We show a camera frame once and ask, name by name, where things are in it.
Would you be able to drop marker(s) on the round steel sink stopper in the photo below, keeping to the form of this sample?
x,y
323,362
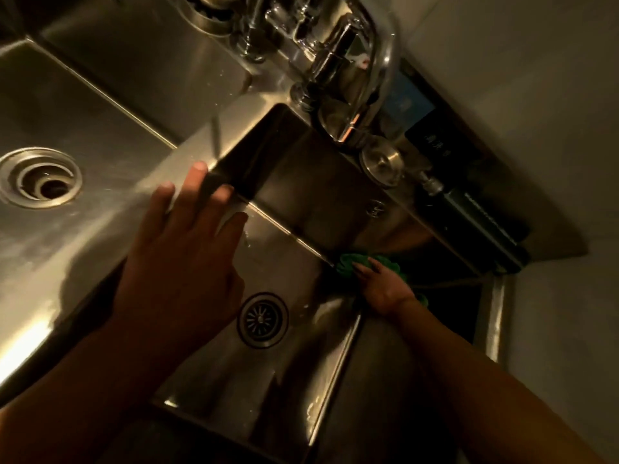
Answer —
x,y
382,161

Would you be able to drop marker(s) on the chrome curved faucet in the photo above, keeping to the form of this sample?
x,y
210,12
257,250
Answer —
x,y
348,57

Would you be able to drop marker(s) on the small round sink drain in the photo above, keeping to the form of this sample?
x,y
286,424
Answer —
x,y
262,319

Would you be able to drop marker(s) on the chrome tap valve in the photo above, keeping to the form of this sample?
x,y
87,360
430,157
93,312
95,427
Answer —
x,y
275,24

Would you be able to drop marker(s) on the black box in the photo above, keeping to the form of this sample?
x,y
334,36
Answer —
x,y
442,140

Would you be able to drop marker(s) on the person's right hand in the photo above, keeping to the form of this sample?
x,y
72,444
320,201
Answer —
x,y
384,292

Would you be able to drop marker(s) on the large round drain strainer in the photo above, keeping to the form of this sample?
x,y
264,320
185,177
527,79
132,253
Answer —
x,y
41,177

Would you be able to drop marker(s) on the stainless steel double sink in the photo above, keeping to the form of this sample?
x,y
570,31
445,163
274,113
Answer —
x,y
300,188

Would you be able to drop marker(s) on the dark pump dispenser bottle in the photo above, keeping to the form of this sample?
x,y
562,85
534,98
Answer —
x,y
476,222

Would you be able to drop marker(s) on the round steel fitting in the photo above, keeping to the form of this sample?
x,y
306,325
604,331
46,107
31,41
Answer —
x,y
209,12

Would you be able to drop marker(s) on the person's left little finger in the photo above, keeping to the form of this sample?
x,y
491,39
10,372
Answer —
x,y
161,203

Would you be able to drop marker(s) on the person's left middle finger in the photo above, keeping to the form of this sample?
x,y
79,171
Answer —
x,y
217,208

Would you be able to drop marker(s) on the person's right forearm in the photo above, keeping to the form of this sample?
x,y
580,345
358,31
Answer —
x,y
483,381

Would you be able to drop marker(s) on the blue sponge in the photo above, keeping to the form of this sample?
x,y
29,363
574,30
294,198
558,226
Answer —
x,y
408,99

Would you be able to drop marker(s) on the person's left hand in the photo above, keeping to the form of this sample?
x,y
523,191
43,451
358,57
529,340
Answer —
x,y
179,280

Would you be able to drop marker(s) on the green cleaning cloth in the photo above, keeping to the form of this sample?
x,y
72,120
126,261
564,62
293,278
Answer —
x,y
347,266

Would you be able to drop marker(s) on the person's right fingers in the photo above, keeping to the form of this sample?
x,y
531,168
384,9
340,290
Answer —
x,y
363,273

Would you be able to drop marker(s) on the person's left forearm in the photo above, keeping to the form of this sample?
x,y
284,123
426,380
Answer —
x,y
72,405

